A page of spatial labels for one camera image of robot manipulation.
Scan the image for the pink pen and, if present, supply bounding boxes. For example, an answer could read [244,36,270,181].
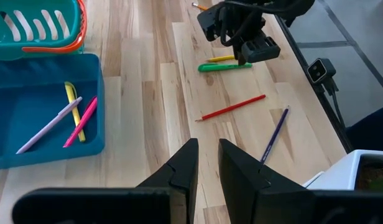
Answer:
[63,96,98,149]

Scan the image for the dark blue seat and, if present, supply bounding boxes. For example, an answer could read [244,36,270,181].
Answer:
[345,104,383,152]

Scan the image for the lilac pen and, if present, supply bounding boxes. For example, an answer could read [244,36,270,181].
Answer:
[16,96,83,156]

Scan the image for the white hexagonal planter pot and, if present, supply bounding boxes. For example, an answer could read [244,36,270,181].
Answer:
[302,149,383,191]

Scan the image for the blue plastic bin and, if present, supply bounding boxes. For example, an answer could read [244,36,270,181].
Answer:
[0,53,106,170]

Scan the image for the red pencil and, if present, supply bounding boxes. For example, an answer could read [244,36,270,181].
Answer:
[195,94,267,123]

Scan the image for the green pen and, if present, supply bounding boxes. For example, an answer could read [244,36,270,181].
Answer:
[197,62,253,73]

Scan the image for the black aluminium table frame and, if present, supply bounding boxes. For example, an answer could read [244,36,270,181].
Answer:
[274,14,354,153]

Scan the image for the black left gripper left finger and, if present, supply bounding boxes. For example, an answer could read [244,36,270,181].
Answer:
[12,138,199,224]

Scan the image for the dark blue pencil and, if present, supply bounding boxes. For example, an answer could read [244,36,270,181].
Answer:
[260,105,291,165]

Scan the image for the green basket with orange rim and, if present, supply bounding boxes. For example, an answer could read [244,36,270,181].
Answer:
[0,0,88,62]

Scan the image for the black table-level camera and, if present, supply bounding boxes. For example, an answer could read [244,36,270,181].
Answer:
[306,57,337,85]

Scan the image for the yellow pencil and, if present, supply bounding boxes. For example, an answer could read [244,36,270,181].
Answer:
[206,55,236,63]

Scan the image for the black table-level camera cable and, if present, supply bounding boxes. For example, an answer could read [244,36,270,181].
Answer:
[326,77,347,129]

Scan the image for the green cactus plant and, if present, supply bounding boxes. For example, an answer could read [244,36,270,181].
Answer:
[364,174,383,191]

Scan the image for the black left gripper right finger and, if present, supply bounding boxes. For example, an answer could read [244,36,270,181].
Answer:
[218,138,383,224]

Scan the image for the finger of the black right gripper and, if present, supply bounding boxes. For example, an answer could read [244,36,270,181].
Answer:
[234,46,247,66]

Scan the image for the yellow pen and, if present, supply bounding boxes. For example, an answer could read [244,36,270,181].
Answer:
[64,81,86,143]

